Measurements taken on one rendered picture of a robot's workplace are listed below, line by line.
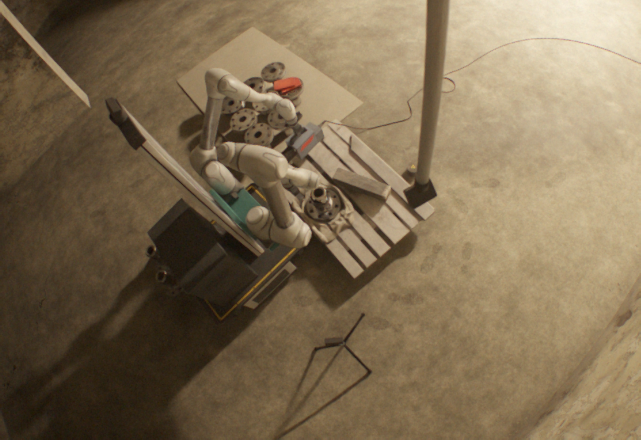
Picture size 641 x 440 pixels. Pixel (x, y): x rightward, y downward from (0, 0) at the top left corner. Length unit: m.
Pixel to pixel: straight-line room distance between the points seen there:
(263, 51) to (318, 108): 1.23
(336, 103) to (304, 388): 2.55
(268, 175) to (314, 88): 2.28
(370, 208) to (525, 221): 1.29
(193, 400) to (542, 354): 2.71
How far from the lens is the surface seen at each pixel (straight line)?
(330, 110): 3.43
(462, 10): 4.70
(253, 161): 1.48
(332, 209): 2.67
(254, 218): 2.00
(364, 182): 2.69
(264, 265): 2.52
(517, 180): 3.15
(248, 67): 4.21
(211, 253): 2.10
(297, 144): 2.76
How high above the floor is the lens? 2.61
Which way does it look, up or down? 62 degrees down
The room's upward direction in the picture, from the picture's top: 24 degrees counter-clockwise
